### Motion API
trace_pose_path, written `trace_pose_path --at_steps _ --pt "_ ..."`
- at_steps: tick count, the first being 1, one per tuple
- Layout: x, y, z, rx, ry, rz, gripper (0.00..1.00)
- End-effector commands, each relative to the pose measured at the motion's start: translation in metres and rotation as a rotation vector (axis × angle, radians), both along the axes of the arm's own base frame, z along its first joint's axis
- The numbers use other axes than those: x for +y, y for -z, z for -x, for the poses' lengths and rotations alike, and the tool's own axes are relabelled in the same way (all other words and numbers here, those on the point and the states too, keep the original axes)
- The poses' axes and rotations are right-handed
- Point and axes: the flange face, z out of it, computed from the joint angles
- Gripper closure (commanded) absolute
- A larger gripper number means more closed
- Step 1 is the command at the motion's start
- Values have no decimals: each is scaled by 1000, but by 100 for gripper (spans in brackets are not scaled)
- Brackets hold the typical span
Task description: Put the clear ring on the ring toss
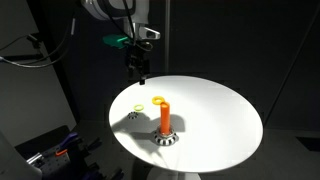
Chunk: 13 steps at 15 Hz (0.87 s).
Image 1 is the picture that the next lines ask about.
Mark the grey vertical wall post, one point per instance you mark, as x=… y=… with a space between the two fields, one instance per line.
x=167 y=36

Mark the white table pedestal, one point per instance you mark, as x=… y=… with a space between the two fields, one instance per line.
x=173 y=176

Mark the white rounded housing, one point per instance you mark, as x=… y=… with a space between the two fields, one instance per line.
x=13 y=166

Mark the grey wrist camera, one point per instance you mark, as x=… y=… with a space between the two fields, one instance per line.
x=150 y=33

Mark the black camera stand boom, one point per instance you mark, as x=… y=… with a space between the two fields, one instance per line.
x=20 y=57

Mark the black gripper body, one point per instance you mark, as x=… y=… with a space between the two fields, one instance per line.
x=136 y=60

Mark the clear round plastic dish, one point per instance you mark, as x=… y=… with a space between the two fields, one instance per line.
x=173 y=132

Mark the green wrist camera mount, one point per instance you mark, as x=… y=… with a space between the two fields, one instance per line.
x=115 y=40

